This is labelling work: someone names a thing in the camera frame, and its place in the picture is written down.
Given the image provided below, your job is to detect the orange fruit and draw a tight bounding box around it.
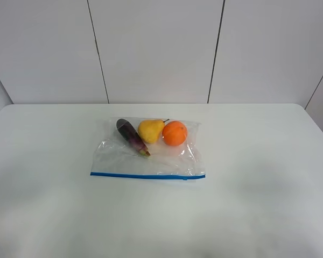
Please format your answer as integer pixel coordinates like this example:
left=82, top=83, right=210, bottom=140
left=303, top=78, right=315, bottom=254
left=162, top=121, right=188, bottom=147

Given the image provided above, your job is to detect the purple eggplant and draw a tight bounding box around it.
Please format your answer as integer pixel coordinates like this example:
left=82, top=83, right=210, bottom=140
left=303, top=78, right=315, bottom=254
left=116, top=118, right=151, bottom=157

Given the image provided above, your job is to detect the yellow pear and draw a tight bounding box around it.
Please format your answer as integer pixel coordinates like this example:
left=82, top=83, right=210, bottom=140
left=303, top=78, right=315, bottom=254
left=138, top=119, right=169, bottom=144

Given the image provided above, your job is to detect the clear zip bag blue seal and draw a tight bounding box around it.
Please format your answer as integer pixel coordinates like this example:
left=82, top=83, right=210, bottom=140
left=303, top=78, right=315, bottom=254
left=90, top=117, right=206, bottom=180

